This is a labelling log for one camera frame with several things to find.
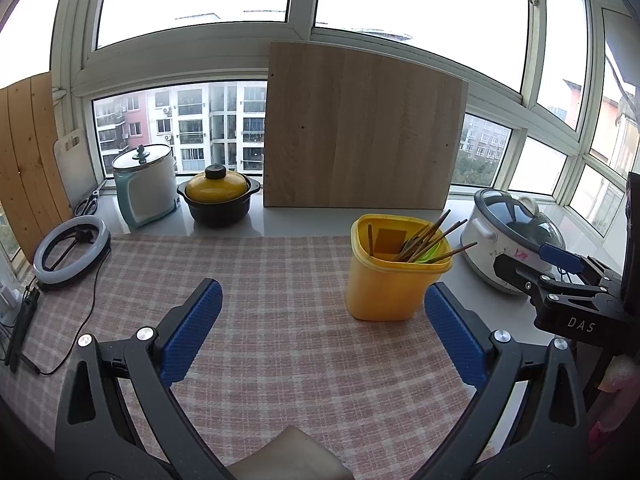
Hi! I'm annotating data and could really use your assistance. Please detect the black casserole pot yellow lid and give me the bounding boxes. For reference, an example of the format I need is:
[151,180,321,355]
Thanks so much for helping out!
[176,164,261,228]

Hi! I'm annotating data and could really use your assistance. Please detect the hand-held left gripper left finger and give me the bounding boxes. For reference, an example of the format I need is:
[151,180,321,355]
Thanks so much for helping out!
[55,279,236,480]

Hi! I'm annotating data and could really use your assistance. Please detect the apartment building outside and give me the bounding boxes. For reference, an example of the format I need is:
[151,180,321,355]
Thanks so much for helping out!
[92,80,268,177]

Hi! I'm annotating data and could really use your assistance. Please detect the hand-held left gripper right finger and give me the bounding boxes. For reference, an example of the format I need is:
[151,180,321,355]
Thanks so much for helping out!
[412,282,591,480]

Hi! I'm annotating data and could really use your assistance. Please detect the yellow plastic container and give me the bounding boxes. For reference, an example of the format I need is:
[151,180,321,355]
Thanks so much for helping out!
[345,214,453,321]

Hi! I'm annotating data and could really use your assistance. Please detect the pink checked tablecloth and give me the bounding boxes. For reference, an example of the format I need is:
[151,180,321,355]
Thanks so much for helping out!
[0,232,531,480]

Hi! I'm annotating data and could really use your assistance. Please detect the wooden slat board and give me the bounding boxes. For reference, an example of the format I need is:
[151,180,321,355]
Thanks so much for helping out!
[0,72,73,263]

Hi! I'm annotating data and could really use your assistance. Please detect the light wooden board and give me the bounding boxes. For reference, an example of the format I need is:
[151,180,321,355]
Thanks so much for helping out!
[263,41,469,211]

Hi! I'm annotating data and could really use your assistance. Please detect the black ring light stand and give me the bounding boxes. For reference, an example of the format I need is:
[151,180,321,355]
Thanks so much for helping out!
[4,282,42,373]

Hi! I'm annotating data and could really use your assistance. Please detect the black ring light cable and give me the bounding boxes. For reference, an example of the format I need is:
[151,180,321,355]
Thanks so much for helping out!
[35,255,103,376]

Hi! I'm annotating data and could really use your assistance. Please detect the scissors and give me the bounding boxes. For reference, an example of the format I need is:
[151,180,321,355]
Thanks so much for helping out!
[74,185,108,216]

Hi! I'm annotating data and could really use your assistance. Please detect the white floral rice cooker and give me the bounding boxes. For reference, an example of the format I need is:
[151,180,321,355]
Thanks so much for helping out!
[460,189,568,295]

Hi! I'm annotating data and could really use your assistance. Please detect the white and teal electric cooker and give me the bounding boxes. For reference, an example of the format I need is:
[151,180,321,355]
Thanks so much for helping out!
[111,144,181,228]

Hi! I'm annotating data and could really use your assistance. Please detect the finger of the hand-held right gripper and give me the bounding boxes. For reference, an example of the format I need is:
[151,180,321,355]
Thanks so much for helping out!
[492,254,556,301]
[540,242,623,286]

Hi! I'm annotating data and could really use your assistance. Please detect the brown chair back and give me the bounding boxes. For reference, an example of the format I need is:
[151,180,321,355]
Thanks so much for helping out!
[227,426,356,480]

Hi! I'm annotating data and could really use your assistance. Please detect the white cutting board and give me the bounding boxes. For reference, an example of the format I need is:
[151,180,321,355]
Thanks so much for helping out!
[53,128,98,216]

